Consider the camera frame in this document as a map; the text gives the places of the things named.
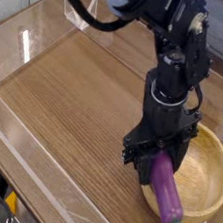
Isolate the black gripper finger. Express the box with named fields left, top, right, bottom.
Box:
left=132, top=152, right=159, bottom=187
left=168, top=138, right=192, bottom=177

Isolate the brown wooden bowl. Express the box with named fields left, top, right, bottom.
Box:
left=135, top=114, right=223, bottom=223

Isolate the purple toy eggplant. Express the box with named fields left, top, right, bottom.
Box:
left=150, top=150, right=184, bottom=223

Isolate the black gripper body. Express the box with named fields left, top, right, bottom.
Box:
left=119, top=65, right=210, bottom=176

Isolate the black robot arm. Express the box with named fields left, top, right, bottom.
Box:
left=68, top=0, right=211, bottom=185

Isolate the clear acrylic corner bracket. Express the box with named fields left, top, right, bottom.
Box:
left=68, top=0, right=95, bottom=31

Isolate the clear acrylic tray wall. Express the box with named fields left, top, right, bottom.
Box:
left=0, top=0, right=223, bottom=223

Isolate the yellow black device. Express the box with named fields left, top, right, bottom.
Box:
left=0, top=190, right=22, bottom=223

